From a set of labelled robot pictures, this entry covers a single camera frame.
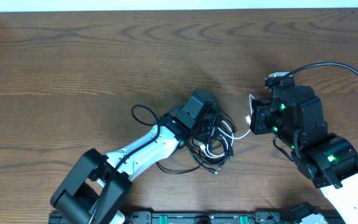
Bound white cable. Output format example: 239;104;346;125
198;93;256;159

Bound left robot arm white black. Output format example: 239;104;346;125
50;114;219;223

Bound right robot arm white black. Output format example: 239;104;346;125
250;96;358;223

